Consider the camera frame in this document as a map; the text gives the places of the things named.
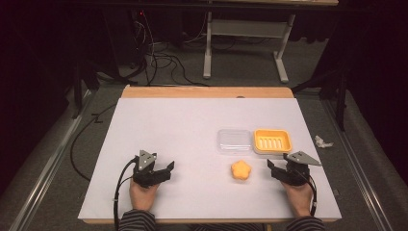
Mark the yellow soap dish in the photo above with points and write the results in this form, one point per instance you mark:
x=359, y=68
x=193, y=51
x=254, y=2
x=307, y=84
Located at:
x=272, y=141

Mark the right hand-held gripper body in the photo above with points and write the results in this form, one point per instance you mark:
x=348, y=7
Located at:
x=298, y=168

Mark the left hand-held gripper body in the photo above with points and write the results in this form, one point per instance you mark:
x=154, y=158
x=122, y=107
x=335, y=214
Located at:
x=145, y=162

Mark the wooden table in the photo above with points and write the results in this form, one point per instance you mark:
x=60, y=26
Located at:
x=205, y=92

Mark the crumpled white paper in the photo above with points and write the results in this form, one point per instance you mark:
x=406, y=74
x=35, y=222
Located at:
x=322, y=142

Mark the clear plastic lid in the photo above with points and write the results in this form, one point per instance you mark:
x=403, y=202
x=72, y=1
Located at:
x=234, y=141

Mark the white metal desk frame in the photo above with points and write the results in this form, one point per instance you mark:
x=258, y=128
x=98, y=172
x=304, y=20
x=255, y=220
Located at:
x=250, y=29

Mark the black metal stand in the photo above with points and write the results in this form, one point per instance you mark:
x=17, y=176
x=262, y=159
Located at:
x=336, y=89
x=81, y=80

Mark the person's right hand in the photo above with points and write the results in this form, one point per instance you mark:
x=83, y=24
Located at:
x=298, y=199

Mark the white table sheet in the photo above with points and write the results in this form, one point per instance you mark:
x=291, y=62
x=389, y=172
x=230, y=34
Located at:
x=179, y=144

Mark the orange flower-shaped soap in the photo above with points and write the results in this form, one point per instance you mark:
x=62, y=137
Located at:
x=241, y=170

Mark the metal floor rail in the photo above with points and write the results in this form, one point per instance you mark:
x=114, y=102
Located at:
x=356, y=160
x=51, y=160

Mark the person's left hand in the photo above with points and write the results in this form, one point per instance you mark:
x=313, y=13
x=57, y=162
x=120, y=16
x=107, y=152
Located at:
x=142, y=197

